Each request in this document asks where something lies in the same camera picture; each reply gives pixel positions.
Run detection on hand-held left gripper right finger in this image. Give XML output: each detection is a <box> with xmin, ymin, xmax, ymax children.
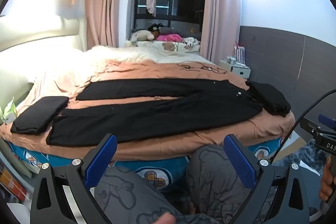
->
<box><xmin>223</xmin><ymin>134</ymin><xmax>319</xmax><ymax>224</ymax></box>

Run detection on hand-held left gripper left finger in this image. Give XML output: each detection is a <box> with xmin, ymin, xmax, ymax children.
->
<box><xmin>30</xmin><ymin>133</ymin><xmax>118</xmax><ymax>224</ymax></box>

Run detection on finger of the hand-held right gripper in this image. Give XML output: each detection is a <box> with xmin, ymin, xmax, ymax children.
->
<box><xmin>301</xmin><ymin>114</ymin><xmax>336</xmax><ymax>136</ymax></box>

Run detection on long black pants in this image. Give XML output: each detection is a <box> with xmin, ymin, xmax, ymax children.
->
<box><xmin>46</xmin><ymin>79</ymin><xmax>264</xmax><ymax>146</ymax></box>

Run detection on folded black pants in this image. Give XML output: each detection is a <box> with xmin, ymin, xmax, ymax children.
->
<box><xmin>10</xmin><ymin>96</ymin><xmax>70</xmax><ymax>135</ymax></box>
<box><xmin>245</xmin><ymin>80</ymin><xmax>292</xmax><ymax>117</ymax></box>

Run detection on person's right hand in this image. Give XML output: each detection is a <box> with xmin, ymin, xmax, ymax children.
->
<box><xmin>320</xmin><ymin>165</ymin><xmax>336</xmax><ymax>203</ymax></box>

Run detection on person's left hand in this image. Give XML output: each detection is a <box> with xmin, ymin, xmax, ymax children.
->
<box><xmin>150</xmin><ymin>213</ymin><xmax>177</xmax><ymax>224</ymax></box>

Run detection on bed with orange sheet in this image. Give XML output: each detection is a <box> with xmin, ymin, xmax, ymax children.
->
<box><xmin>0</xmin><ymin>40</ymin><xmax>296</xmax><ymax>193</ymax></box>

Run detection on person's right leg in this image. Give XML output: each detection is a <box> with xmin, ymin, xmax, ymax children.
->
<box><xmin>186</xmin><ymin>145</ymin><xmax>252</xmax><ymax>224</ymax></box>

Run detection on person's leg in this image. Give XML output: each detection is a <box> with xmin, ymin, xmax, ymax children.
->
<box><xmin>93</xmin><ymin>166</ymin><xmax>210</xmax><ymax>224</ymax></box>
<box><xmin>186</xmin><ymin>145</ymin><xmax>252</xmax><ymax>224</ymax></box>

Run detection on person's left leg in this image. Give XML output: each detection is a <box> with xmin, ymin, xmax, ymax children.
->
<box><xmin>93</xmin><ymin>166</ymin><xmax>210</xmax><ymax>224</ymax></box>

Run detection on cream nightstand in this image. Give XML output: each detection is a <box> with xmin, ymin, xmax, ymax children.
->
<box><xmin>219</xmin><ymin>59</ymin><xmax>251</xmax><ymax>80</ymax></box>

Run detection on cluttered bedside shelf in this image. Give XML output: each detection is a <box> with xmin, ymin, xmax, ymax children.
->
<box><xmin>0</xmin><ymin>140</ymin><xmax>36</xmax><ymax>216</ymax></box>

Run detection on orange blanket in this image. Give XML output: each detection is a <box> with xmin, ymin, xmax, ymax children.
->
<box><xmin>0</xmin><ymin>60</ymin><xmax>296</xmax><ymax>159</ymax></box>

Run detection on green tissue pack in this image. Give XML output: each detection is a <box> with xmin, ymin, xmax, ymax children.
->
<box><xmin>0</xmin><ymin>98</ymin><xmax>17</xmax><ymax>125</ymax></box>

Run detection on striped bag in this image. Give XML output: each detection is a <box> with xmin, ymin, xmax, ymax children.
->
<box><xmin>232</xmin><ymin>40</ymin><xmax>248</xmax><ymax>65</ymax></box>

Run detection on spotted plush toy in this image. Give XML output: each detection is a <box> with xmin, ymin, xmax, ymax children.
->
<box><xmin>182</xmin><ymin>36</ymin><xmax>201</xmax><ymax>47</ymax></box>

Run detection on beige plush toy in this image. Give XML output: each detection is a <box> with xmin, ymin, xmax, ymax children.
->
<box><xmin>130</xmin><ymin>29</ymin><xmax>155</xmax><ymax>43</ymax></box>

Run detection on pink plush toy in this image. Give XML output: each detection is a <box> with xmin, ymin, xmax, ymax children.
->
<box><xmin>157</xmin><ymin>33</ymin><xmax>182</xmax><ymax>43</ymax></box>

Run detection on dark plush toy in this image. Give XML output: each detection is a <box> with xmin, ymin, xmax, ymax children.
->
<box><xmin>147</xmin><ymin>23</ymin><xmax>164</xmax><ymax>33</ymax></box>

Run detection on cream padded headboard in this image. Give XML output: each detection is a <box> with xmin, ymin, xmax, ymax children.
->
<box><xmin>0</xmin><ymin>14</ymin><xmax>87</xmax><ymax>119</ymax></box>

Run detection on pink curtain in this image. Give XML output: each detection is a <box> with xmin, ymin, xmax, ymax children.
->
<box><xmin>85</xmin><ymin>0</ymin><xmax>132</xmax><ymax>52</ymax></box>
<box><xmin>201</xmin><ymin>0</ymin><xmax>240</xmax><ymax>62</ymax></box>

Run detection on thick black gripper cable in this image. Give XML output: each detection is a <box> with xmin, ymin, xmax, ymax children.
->
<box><xmin>269</xmin><ymin>88</ymin><xmax>336</xmax><ymax>164</ymax></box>

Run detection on thin black cable with device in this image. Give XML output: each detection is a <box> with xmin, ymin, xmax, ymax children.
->
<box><xmin>176</xmin><ymin>62</ymin><xmax>227</xmax><ymax>74</ymax></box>

